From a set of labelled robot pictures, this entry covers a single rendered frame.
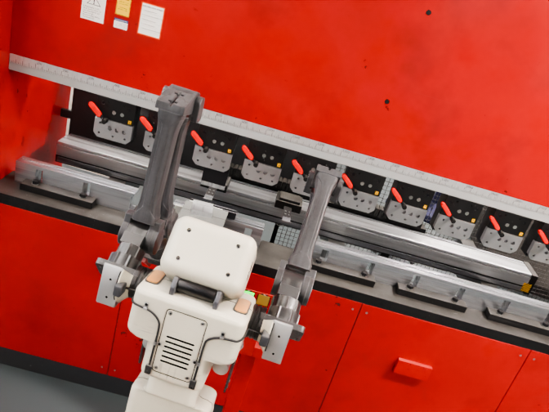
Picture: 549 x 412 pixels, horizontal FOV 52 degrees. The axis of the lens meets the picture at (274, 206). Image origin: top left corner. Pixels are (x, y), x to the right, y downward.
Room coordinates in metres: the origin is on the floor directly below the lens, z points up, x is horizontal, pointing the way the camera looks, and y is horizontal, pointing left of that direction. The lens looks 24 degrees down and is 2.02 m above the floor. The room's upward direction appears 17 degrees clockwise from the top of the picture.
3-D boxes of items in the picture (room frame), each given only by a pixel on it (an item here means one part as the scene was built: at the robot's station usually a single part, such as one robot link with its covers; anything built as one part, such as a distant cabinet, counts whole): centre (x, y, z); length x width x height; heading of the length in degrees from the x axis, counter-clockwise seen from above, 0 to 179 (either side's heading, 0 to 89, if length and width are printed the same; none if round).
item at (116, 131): (2.06, 0.69, 1.26); 0.15 x 0.09 x 0.17; 92
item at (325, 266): (2.05, -0.34, 0.89); 0.30 x 0.05 x 0.03; 92
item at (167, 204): (1.43, 0.31, 1.40); 0.11 x 0.06 x 0.43; 87
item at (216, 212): (1.94, 0.26, 1.00); 0.26 x 0.18 x 0.01; 2
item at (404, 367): (1.97, -0.77, 0.59); 0.15 x 0.02 x 0.07; 92
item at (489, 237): (2.13, -0.91, 1.26); 0.15 x 0.09 x 0.17; 92
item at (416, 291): (2.07, -0.74, 0.89); 0.30 x 0.05 x 0.03; 92
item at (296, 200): (2.26, -0.06, 1.01); 0.26 x 0.12 x 0.05; 2
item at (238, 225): (2.09, 0.21, 0.92); 0.39 x 0.06 x 0.10; 92
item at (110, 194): (2.06, 0.82, 0.92); 0.50 x 0.06 x 0.10; 92
